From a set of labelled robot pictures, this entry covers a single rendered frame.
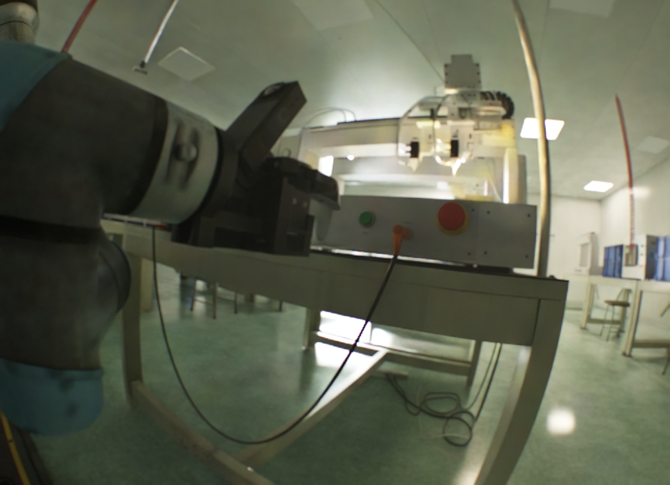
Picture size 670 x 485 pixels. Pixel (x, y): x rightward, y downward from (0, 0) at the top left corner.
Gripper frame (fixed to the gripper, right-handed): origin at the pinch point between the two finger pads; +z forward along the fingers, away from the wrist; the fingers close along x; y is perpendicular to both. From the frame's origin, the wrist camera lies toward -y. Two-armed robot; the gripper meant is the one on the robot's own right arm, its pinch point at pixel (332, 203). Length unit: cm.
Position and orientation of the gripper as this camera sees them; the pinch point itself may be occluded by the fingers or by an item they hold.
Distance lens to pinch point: 36.5
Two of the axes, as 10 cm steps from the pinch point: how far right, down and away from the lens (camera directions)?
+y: -1.2, 9.9, -0.5
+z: 4.5, 1.0, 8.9
